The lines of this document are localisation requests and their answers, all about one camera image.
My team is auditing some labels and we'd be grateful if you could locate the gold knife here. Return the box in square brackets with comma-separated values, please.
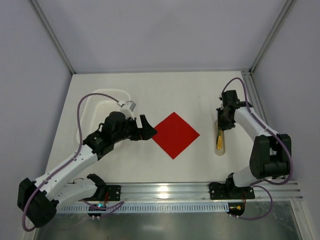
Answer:
[216, 130, 224, 150]

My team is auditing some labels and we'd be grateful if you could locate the red paper napkin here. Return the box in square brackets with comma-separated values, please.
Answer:
[152, 112, 200, 160]

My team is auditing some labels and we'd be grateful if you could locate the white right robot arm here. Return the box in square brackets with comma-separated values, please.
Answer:
[209, 90, 293, 200]

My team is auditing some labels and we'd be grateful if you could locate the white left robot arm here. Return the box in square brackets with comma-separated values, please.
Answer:
[17, 111, 158, 232]

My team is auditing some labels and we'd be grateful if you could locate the beige oblong utensil tray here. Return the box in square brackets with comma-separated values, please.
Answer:
[214, 120, 226, 156]

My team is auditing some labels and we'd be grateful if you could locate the white perforated plastic basket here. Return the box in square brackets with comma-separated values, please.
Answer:
[80, 88, 131, 139]

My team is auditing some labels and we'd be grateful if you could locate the right black connector box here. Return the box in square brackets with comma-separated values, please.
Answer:
[227, 202, 246, 217]

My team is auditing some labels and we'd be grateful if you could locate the black connector box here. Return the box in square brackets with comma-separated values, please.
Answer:
[227, 202, 246, 217]
[88, 203, 107, 220]

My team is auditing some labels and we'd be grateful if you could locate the left black connector box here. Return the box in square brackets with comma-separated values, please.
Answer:
[88, 203, 107, 220]

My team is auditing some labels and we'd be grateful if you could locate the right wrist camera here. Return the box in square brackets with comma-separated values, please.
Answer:
[218, 93, 223, 101]

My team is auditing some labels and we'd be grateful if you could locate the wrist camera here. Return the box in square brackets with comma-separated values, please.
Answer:
[117, 100, 136, 120]
[218, 93, 223, 101]

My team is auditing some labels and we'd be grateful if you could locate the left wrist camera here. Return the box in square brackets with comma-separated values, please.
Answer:
[117, 100, 136, 120]

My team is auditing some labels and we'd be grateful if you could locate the aluminium right side rail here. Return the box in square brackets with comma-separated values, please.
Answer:
[241, 69, 288, 181]

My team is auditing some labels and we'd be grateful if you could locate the aluminium rail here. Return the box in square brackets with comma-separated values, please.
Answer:
[241, 69, 288, 181]
[62, 180, 304, 202]

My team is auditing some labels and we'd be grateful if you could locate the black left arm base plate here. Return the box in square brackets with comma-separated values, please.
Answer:
[104, 184, 121, 202]

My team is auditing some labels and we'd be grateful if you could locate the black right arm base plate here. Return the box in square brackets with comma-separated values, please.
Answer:
[208, 182, 255, 200]

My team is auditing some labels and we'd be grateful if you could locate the white slotted cable duct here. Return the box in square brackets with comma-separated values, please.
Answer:
[59, 202, 229, 214]

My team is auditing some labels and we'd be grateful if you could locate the aluminium front rail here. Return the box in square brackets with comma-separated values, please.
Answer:
[62, 180, 304, 202]

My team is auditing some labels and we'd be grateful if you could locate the right aluminium frame post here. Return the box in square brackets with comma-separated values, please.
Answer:
[249, 0, 297, 75]

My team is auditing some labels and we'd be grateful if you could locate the aluminium frame post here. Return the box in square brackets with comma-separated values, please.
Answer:
[28, 0, 76, 75]
[249, 0, 297, 75]

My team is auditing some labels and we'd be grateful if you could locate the left aluminium frame post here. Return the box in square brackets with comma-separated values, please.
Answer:
[28, 0, 76, 75]

